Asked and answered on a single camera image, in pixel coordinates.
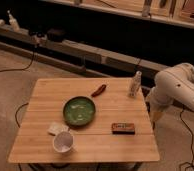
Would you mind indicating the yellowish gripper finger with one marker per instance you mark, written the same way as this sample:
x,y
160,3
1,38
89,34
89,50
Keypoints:
x,y
156,114

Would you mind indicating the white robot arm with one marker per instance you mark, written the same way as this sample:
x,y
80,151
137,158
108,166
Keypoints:
x,y
173,83

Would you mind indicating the clear plastic bottle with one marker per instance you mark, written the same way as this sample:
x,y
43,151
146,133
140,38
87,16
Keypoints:
x,y
135,84

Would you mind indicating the white spray bottle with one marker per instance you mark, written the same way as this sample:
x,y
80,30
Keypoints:
x,y
13,22

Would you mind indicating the brown rectangular box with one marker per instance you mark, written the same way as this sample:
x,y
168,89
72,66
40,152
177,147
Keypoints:
x,y
123,128

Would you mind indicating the red chili pepper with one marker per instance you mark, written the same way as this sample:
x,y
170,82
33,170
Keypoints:
x,y
100,90

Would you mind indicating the white paper cup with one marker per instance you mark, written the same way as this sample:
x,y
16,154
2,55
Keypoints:
x,y
63,142

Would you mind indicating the small white sponge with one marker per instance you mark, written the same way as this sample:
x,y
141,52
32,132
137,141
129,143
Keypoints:
x,y
55,128

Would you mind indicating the black device on ledge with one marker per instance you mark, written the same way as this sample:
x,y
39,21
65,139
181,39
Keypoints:
x,y
56,35

